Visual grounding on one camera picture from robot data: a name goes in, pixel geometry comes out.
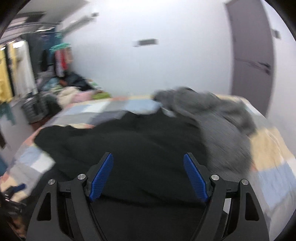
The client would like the black puffer jacket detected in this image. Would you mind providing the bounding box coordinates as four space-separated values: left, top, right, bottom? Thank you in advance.
35 111 208 240

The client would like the pile of clothes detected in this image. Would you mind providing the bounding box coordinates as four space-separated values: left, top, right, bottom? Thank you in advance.
37 72 111 109

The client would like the teal clip hanger with clothes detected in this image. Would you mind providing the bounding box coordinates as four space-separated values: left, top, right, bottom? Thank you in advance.
50 43 73 77

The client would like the grey fleece garment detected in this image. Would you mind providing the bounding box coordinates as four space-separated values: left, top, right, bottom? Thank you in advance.
154 87 255 182

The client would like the patchwork checkered bed cover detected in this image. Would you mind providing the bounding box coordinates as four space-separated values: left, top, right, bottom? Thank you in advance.
1 95 295 235

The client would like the grey suitcase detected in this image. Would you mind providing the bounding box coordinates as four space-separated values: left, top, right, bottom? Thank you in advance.
21 93 49 124

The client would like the white hanging garment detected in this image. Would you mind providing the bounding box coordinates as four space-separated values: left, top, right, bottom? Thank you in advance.
13 41 37 98

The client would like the yellow hanging garment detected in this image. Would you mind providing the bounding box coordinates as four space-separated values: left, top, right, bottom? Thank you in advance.
0 50 13 102

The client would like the grey door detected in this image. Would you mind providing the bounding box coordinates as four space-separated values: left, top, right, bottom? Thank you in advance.
226 0 274 115

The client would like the white air conditioner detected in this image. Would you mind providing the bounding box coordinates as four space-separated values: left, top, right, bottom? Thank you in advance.
60 13 99 35

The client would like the grey wall switch panel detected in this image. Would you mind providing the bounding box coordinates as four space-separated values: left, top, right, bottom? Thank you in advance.
133 39 159 47

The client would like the small grey light switch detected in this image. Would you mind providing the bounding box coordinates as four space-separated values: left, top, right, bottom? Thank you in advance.
272 29 281 39

